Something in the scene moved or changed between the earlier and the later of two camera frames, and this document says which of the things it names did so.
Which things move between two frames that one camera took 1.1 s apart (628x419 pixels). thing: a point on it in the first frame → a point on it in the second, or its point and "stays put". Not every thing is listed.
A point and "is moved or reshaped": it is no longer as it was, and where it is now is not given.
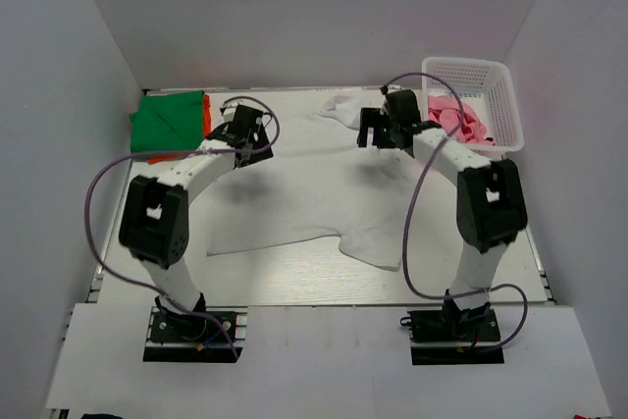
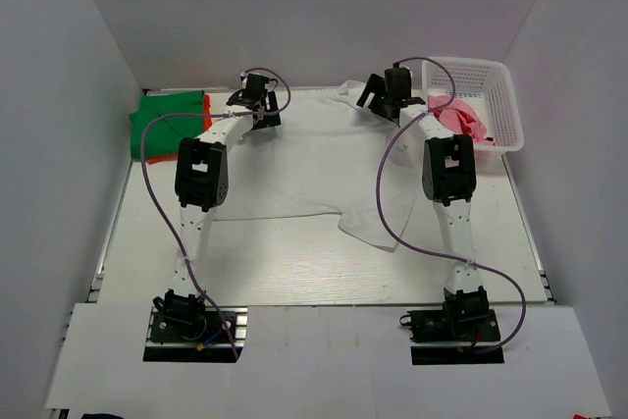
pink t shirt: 444,111 stays put
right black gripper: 375,126 → 375,99
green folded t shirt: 174,122 stays put
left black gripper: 260,142 → 268,111
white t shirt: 318,183 is moved or reshaped
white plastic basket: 488,88 stays put
